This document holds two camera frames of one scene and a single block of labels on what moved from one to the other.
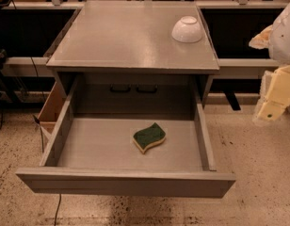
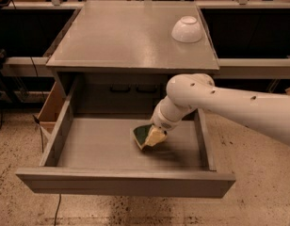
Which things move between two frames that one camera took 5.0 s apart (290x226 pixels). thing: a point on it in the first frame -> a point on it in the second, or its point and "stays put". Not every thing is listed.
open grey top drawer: [95, 153] stays put
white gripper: [283, 37] -> [160, 121]
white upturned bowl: [186, 30] stays put
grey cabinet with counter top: [136, 57] stays put
